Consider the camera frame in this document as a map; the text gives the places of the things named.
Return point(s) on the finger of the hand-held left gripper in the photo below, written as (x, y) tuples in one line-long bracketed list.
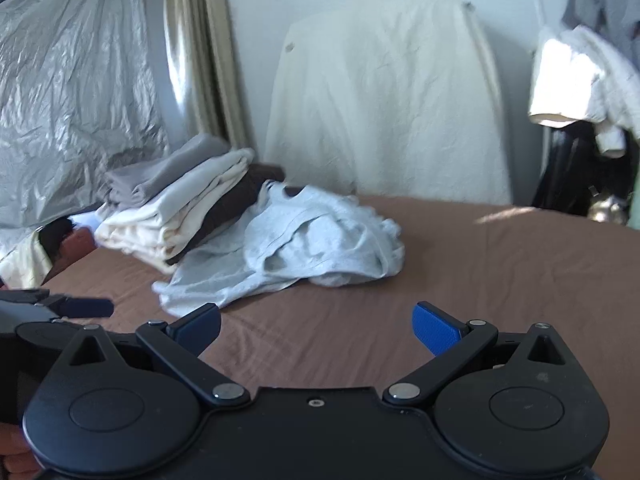
[(85, 306)]

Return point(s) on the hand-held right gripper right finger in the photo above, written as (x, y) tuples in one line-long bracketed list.
[(437, 327)]

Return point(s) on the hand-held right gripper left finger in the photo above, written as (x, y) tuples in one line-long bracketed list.
[(197, 329)]

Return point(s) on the person's left hand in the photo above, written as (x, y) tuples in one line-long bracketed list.
[(15, 452)]

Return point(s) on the brown bed sheet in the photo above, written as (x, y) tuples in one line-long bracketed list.
[(450, 270)]

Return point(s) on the white paper sheet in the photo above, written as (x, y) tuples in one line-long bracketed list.
[(87, 220)]

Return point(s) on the cream folded garment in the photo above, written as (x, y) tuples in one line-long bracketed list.
[(165, 220)]

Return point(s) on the dark brown folded garment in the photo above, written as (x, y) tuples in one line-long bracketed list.
[(235, 195)]

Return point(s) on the grey folded garment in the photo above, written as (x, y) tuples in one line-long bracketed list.
[(160, 175)]

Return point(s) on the black hanging garment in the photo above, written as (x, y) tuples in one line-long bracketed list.
[(570, 170)]

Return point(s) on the silver plastic sheet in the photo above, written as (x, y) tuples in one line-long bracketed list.
[(75, 85)]

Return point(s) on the cream draped cloth cover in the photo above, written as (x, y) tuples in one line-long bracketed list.
[(380, 110)]

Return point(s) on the mint green garment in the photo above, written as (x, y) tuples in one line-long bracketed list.
[(635, 217)]

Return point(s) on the beige curtain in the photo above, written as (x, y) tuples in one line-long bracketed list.
[(200, 60)]

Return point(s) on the white hanging jacket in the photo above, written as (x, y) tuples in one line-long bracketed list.
[(575, 75)]

